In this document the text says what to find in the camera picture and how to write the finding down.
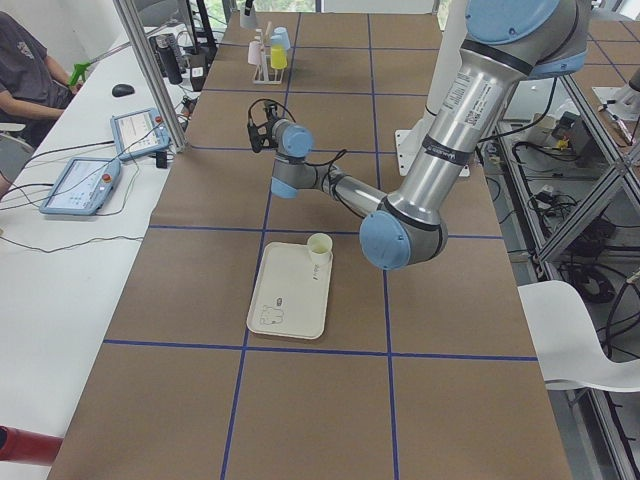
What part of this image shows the aluminium frame post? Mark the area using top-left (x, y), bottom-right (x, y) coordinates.
top-left (113, 0), bottom-right (187, 153)

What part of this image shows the blue teach pendant near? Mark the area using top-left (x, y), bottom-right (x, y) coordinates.
top-left (39, 157), bottom-right (121, 216)

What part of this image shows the white chair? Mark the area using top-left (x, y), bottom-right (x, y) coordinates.
top-left (518, 280), bottom-right (639, 393)

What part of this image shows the blue teach pendant far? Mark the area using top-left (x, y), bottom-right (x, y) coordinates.
top-left (110, 108), bottom-right (170, 161)

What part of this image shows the blue teach pendant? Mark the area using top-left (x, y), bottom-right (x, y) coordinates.
top-left (39, 157), bottom-right (121, 216)
top-left (110, 108), bottom-right (170, 161)

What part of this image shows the brown paper table mat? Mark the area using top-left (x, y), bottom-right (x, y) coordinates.
top-left (50, 14), bottom-right (571, 479)

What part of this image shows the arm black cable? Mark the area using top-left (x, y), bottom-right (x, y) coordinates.
top-left (248, 97), bottom-right (361, 201)

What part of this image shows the black computer mouse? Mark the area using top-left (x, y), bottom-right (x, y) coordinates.
top-left (111, 84), bottom-right (135, 98)

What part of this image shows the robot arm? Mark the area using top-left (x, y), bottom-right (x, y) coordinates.
top-left (244, 0), bottom-right (254, 16)
top-left (247, 1), bottom-right (592, 270)

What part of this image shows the white wire cup rack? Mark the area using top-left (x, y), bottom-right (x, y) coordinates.
top-left (252, 21), bottom-right (288, 85)

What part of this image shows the pink plastic cup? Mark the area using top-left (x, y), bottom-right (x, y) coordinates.
top-left (247, 40), bottom-right (261, 66)

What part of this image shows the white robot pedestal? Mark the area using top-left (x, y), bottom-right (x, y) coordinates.
top-left (395, 1), bottom-right (470, 176)

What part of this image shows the grey plastic cup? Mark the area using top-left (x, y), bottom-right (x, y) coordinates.
top-left (239, 9), bottom-right (258, 30)

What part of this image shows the yellow plastic cup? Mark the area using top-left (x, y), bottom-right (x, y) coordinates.
top-left (270, 45), bottom-right (288, 70)

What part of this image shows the red cylinder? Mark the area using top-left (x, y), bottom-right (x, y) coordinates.
top-left (1, 426), bottom-right (63, 466)

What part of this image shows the seated person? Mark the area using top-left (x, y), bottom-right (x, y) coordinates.
top-left (1, 12), bottom-right (82, 148)

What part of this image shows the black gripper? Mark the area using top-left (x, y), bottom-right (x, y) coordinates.
top-left (247, 102), bottom-right (293, 153)

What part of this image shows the light blue plastic cup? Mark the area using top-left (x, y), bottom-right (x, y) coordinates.
top-left (270, 26), bottom-right (291, 51)

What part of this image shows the black small box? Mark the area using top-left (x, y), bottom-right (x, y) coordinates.
top-left (154, 151), bottom-right (168, 169)

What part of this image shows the pale green plastic cup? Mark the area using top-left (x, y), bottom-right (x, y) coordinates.
top-left (306, 233), bottom-right (333, 265)

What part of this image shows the beige paper cup tray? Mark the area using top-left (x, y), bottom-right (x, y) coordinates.
top-left (246, 242), bottom-right (333, 340)

